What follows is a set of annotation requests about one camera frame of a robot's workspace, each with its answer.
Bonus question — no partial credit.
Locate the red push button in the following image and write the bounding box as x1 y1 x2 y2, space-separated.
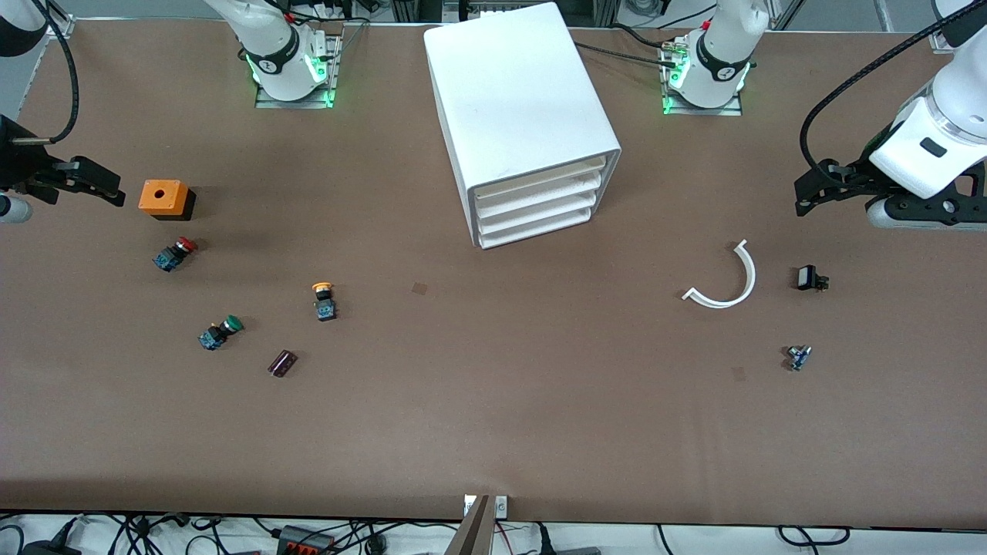
152 237 198 273

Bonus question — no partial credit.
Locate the green push button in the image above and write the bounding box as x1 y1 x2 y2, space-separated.
198 314 244 352

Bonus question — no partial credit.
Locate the white lowest cabinet drawer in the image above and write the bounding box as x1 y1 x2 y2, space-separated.
478 207 596 249

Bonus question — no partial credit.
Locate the white drawer cabinet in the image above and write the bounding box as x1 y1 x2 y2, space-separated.
423 2 622 250

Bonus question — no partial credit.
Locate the white curved plastic strip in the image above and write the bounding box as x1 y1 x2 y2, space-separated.
682 239 757 310

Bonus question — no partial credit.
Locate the black orange power strip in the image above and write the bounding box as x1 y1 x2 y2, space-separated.
278 525 338 555

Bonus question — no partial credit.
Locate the orange button enclosure box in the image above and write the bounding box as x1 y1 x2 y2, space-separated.
138 180 197 222

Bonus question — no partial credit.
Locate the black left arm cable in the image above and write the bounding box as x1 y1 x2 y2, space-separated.
799 14 987 193

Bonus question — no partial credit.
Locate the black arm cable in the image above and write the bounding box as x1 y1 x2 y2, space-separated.
12 0 82 147
799 14 987 193

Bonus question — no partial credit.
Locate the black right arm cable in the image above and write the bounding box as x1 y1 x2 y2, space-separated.
12 0 82 147

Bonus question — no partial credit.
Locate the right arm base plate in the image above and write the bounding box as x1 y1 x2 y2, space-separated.
254 32 342 109

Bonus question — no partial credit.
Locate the black base power cable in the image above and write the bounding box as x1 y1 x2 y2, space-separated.
574 23 695 72

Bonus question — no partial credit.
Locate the looped black floor cable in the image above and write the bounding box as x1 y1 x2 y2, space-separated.
777 525 851 547

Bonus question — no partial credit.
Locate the grey brown upright post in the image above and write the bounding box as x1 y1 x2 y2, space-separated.
445 495 495 555

